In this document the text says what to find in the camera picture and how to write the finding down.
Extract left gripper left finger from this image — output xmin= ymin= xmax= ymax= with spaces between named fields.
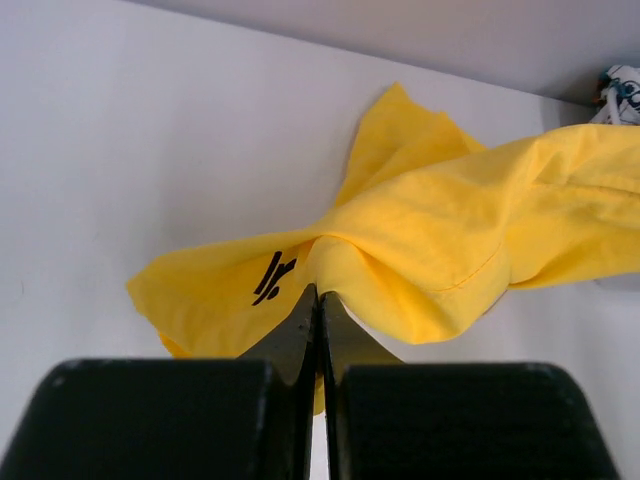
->
xmin=1 ymin=286 xmax=318 ymax=479

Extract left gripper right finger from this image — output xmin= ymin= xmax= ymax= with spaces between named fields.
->
xmin=318 ymin=293 xmax=619 ymax=479

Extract yellow shorts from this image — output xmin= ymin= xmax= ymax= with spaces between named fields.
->
xmin=125 ymin=82 xmax=640 ymax=416

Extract patterned blue orange shorts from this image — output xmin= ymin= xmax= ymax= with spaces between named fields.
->
xmin=591 ymin=65 xmax=640 ymax=126

